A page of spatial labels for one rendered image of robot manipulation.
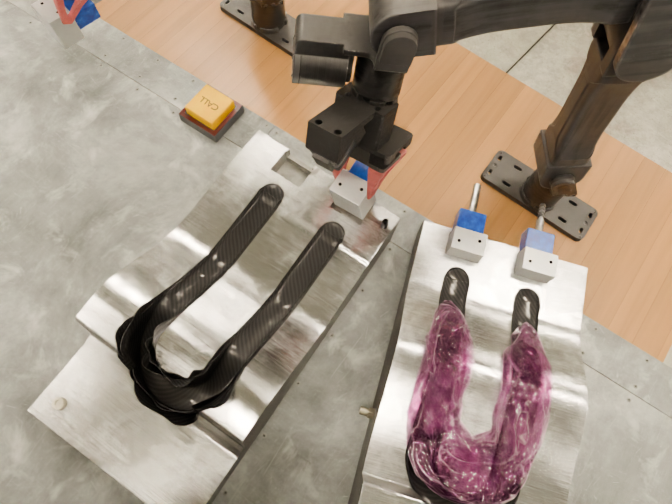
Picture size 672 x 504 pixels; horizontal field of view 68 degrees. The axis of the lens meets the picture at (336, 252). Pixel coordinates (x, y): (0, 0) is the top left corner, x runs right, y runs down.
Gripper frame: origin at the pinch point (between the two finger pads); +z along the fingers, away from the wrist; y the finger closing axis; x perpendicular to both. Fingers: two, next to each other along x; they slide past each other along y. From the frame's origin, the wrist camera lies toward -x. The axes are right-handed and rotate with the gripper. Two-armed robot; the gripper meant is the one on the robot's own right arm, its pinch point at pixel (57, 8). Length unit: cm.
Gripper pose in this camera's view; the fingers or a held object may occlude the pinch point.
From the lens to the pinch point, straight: 94.7
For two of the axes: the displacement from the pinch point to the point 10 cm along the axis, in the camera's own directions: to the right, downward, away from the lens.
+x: 6.0, -4.0, 7.0
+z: -3.9, 6.1, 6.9
